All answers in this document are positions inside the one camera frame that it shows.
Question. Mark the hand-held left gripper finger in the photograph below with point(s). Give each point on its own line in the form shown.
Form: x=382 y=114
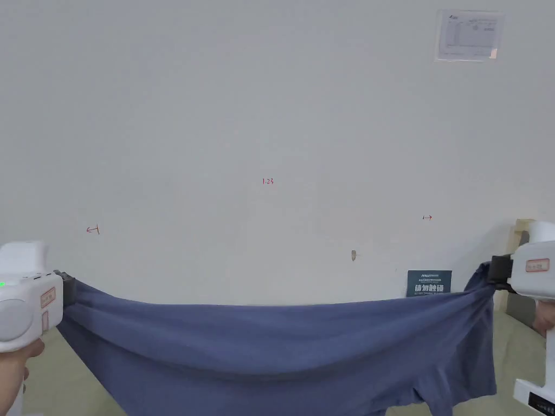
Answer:
x=71 y=289

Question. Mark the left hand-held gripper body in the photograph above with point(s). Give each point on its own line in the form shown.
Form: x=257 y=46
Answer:
x=26 y=303

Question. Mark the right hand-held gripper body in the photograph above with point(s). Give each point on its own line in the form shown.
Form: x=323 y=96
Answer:
x=535 y=268

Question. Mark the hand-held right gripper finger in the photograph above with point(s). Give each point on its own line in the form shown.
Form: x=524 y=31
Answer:
x=505 y=287

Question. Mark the dark blue shirt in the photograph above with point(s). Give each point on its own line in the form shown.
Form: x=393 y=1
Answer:
x=277 y=359

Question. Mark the person's right hand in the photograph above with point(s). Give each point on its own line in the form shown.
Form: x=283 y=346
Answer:
x=544 y=318

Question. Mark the person's left hand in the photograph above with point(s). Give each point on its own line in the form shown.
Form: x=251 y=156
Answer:
x=12 y=372

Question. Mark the dark blue sign card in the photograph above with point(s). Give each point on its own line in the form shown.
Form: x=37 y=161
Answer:
x=429 y=284

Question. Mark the bed with pale green sheet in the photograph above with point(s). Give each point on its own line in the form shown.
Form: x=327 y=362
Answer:
x=73 y=381

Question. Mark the white paper notice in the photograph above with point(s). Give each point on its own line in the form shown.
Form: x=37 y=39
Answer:
x=470 y=35

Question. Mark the pale wooden frame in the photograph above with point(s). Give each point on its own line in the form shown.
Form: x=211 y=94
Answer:
x=516 y=236

